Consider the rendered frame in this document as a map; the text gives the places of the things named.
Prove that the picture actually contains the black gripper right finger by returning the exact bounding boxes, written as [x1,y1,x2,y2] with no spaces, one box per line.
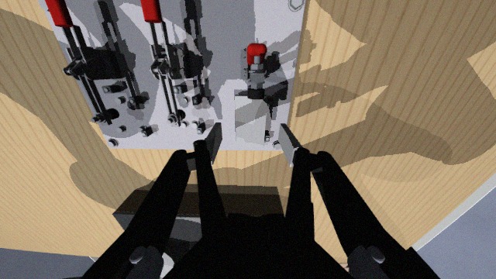
[278,123,433,279]

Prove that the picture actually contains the black toggle clamp with red handle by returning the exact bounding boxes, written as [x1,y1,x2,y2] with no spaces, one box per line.
[140,0,192,127]
[45,0,123,126]

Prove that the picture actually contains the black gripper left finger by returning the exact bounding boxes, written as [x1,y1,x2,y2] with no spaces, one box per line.
[81,122,243,279]

